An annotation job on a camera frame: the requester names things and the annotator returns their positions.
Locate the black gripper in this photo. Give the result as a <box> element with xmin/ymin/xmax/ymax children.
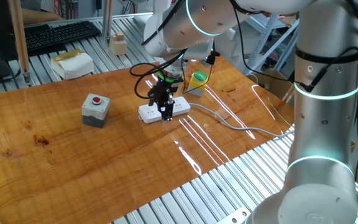
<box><xmin>148</xmin><ymin>82</ymin><xmax>178</xmax><ymax>121</ymax></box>

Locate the black cable strap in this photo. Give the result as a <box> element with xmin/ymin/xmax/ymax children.
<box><xmin>295</xmin><ymin>46</ymin><xmax>358</xmax><ymax>65</ymax></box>

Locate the black computer keyboard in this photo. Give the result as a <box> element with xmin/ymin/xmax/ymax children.
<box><xmin>23</xmin><ymin>20</ymin><xmax>102</xmax><ymax>54</ymax></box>

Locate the grey power strip cable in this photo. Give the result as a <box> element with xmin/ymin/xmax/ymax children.
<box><xmin>188</xmin><ymin>102</ymin><xmax>295</xmax><ymax>139</ymax></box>

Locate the white tissue pack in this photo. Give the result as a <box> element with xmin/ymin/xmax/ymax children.
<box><xmin>50</xmin><ymin>49</ymin><xmax>95</xmax><ymax>81</ymax></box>

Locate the upright aluminium post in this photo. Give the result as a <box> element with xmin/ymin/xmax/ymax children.
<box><xmin>102</xmin><ymin>0</ymin><xmax>115</xmax><ymax>44</ymax></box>

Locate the green mushroom button yellow box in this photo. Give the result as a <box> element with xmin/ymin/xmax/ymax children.
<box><xmin>186</xmin><ymin>70</ymin><xmax>209</xmax><ymax>98</ymax></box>

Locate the green gripper mount ring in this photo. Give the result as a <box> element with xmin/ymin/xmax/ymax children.
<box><xmin>157</xmin><ymin>71</ymin><xmax>185</xmax><ymax>84</ymax></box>

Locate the person's bare forearm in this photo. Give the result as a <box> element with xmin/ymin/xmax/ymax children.
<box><xmin>22</xmin><ymin>8</ymin><xmax>64</xmax><ymax>26</ymax></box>

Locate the glossy wood-grain mat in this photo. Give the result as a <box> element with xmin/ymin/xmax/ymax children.
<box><xmin>0</xmin><ymin>53</ymin><xmax>295</xmax><ymax>224</ymax></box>

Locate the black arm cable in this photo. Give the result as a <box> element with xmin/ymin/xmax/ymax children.
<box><xmin>129</xmin><ymin>0</ymin><xmax>358</xmax><ymax>181</ymax></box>

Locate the wooden stick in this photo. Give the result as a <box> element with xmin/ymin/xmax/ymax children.
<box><xmin>281</xmin><ymin>83</ymin><xmax>295</xmax><ymax>103</ymax></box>

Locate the wooden block puzzle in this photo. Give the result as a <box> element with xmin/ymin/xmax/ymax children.
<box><xmin>109</xmin><ymin>30</ymin><xmax>129</xmax><ymax>56</ymax></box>

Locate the white four-socket power strip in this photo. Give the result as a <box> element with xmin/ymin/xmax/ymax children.
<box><xmin>137</xmin><ymin>96</ymin><xmax>191</xmax><ymax>124</ymax></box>

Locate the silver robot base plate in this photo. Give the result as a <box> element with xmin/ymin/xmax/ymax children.
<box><xmin>216</xmin><ymin>207</ymin><xmax>252</xmax><ymax>224</ymax></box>

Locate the wooden post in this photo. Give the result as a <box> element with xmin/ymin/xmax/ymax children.
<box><xmin>7</xmin><ymin>0</ymin><xmax>32</xmax><ymax>85</ymax></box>

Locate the red push button grey box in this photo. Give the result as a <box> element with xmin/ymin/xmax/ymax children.
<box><xmin>81</xmin><ymin>93</ymin><xmax>111</xmax><ymax>129</ymax></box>

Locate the white metal shelf rack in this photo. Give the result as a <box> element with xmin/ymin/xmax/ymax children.
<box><xmin>242</xmin><ymin>12</ymin><xmax>301</xmax><ymax>75</ymax></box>

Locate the brown cardboard box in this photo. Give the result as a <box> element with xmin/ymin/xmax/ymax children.
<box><xmin>253</xmin><ymin>70</ymin><xmax>296</xmax><ymax>102</ymax></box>

